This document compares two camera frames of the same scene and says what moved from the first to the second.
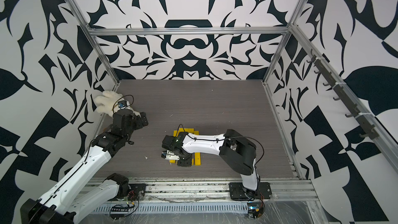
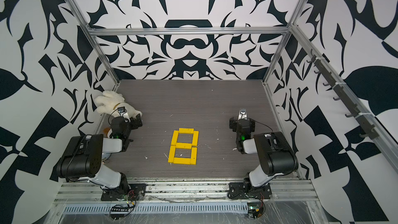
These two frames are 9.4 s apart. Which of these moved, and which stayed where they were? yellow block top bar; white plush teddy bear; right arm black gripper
Moved: right arm black gripper
Stayed: white plush teddy bear; yellow block top bar
